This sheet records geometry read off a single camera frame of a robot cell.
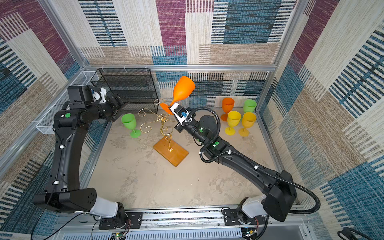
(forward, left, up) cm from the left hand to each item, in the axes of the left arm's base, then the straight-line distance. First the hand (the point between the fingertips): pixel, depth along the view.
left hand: (128, 101), depth 68 cm
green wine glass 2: (+22, -67, -25) cm, 75 cm away
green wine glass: (+11, +10, -26) cm, 30 cm away
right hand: (-6, -20, +1) cm, 21 cm away
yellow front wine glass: (+14, -66, -29) cm, 73 cm away
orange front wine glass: (+25, -53, -26) cm, 64 cm away
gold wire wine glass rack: (-2, -13, -36) cm, 39 cm away
